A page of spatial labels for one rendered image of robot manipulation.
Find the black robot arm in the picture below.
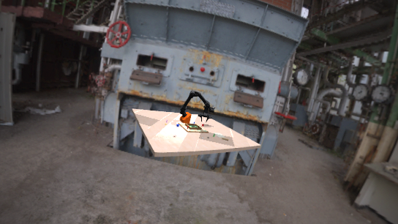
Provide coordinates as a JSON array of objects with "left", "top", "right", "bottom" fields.
[{"left": 180, "top": 91, "right": 214, "bottom": 118}]

